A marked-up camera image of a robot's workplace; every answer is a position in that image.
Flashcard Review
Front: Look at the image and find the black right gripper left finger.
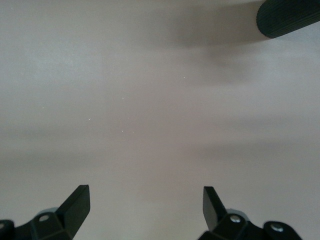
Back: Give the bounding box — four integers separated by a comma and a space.
0, 184, 91, 240

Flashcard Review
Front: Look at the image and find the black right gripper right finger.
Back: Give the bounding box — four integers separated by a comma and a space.
198, 186, 303, 240

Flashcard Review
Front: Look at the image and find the black ribbed cylinder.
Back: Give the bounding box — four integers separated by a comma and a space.
256, 0, 320, 39

